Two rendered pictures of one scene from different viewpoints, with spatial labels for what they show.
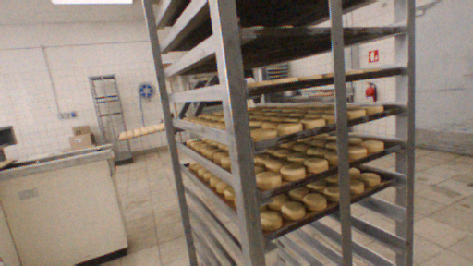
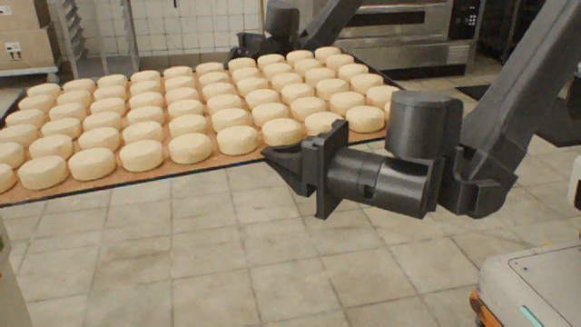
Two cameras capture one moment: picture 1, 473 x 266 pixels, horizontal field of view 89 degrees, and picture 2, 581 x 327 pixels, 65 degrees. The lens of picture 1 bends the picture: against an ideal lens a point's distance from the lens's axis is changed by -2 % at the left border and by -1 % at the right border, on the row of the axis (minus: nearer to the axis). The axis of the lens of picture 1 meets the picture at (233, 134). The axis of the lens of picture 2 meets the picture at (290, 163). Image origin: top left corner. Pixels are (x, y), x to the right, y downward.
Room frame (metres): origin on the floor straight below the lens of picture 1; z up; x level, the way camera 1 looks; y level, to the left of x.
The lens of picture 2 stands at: (1.47, 0.46, 1.23)
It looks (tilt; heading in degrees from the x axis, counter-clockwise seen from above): 28 degrees down; 7
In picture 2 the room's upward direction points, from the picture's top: straight up
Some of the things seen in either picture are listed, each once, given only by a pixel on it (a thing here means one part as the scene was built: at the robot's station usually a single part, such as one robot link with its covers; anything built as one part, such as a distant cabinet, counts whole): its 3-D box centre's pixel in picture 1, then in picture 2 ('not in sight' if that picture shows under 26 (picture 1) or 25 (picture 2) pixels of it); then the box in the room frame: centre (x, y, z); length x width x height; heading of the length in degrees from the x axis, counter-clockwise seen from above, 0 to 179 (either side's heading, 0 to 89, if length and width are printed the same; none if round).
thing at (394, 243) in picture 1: (313, 203); not in sight; (0.84, -0.27, 0.78); 0.64 x 0.03 x 0.03; 25
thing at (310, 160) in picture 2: not in sight; (295, 153); (1.94, 0.52, 0.99); 0.09 x 0.07 x 0.07; 67
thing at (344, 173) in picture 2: not in sight; (351, 174); (1.92, 0.45, 0.99); 0.07 x 0.07 x 0.10; 67
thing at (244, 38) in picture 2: not in sight; (259, 55); (2.41, 0.65, 0.98); 0.07 x 0.07 x 0.10; 67
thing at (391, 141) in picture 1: (309, 132); not in sight; (0.84, -0.27, 1.05); 0.64 x 0.03 x 0.03; 25
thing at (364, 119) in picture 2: not in sight; (365, 119); (2.04, 0.43, 1.00); 0.05 x 0.05 x 0.02
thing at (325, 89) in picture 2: not in sight; (332, 89); (2.16, 0.48, 1.00); 0.05 x 0.05 x 0.02
